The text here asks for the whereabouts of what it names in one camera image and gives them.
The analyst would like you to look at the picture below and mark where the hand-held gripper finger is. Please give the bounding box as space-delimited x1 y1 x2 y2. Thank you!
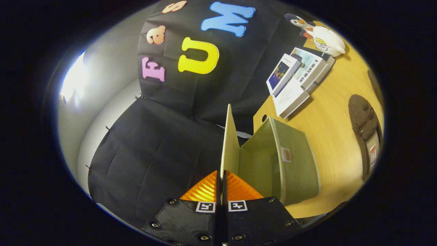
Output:
142 170 224 246
223 170 302 246

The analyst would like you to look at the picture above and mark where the green fabric storage box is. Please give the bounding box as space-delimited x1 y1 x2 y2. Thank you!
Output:
220 104 321 206

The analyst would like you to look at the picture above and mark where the brown fuzzy shoe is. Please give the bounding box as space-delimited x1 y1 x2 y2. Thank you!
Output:
367 69 385 110
348 94 383 181

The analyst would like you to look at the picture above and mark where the black backdrop cloth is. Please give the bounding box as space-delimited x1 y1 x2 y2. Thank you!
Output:
87 0 308 222

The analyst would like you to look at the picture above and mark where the white paperback book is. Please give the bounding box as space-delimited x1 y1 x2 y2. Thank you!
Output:
272 79 310 119

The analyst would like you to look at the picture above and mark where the black hardcover book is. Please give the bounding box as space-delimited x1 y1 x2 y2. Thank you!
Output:
294 46 337 93

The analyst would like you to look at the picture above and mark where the large ceiling light panel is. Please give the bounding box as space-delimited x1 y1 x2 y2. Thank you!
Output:
61 51 90 103

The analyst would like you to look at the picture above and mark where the white seal plush toy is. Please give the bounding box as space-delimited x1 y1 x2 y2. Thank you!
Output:
311 26 346 57

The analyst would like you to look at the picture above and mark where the grey penguin plush toy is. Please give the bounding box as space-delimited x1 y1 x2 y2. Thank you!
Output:
284 13 316 38

